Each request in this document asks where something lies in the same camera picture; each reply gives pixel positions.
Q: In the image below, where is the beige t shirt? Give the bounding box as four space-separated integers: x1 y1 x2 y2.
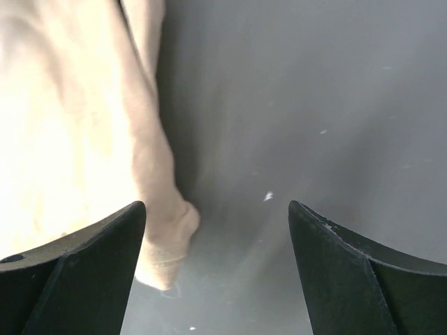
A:
1 0 200 290

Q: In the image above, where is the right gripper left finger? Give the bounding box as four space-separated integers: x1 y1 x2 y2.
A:
1 201 146 335

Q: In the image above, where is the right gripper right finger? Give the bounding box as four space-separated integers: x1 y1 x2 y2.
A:
288 201 446 335

